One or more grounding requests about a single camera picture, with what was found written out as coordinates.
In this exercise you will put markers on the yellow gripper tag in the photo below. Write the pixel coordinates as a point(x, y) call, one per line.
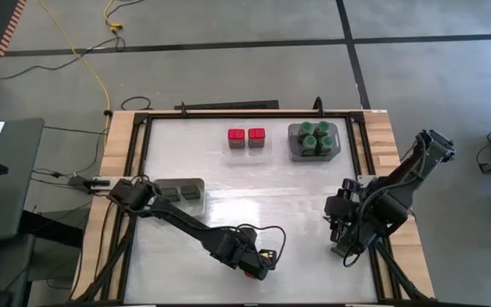
point(266, 254)

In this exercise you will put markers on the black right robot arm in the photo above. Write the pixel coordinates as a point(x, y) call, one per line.
point(403, 187)

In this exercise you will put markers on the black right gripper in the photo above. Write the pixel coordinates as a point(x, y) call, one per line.
point(341, 211)

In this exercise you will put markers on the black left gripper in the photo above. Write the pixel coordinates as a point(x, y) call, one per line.
point(258, 264)

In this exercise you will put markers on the dark green spice tin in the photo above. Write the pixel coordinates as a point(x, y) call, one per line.
point(191, 193)
point(171, 194)

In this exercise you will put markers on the black floor strip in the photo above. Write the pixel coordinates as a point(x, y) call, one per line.
point(228, 105)

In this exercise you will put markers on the white plastic bin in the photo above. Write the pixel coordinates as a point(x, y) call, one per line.
point(198, 209)

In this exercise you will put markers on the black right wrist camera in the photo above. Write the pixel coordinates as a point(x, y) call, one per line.
point(350, 186)

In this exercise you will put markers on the grey side desk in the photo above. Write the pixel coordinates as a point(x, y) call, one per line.
point(11, 200)

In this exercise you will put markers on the black aluminium table frame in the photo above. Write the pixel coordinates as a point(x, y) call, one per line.
point(250, 115)

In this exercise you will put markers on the grey translucent plastic bin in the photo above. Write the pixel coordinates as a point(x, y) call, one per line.
point(294, 155)

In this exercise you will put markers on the red-lidded paprika tin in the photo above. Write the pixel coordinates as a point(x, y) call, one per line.
point(256, 137)
point(252, 274)
point(236, 137)

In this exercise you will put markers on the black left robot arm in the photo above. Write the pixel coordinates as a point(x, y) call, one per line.
point(177, 219)

